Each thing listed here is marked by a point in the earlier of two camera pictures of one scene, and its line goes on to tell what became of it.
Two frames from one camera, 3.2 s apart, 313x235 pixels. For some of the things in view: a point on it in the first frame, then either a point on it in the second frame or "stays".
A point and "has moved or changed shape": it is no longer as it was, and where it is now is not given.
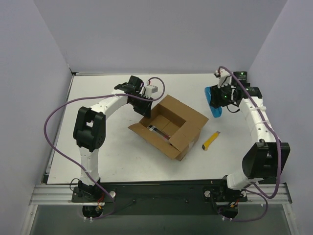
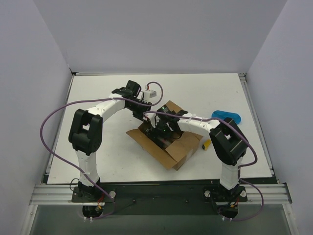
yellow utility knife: [205, 146] stays
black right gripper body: [215, 97] → [159, 132]
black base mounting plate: [162, 199] stays
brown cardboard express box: [172, 126] has moved or changed shape
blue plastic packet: [216, 111] → [222, 115]
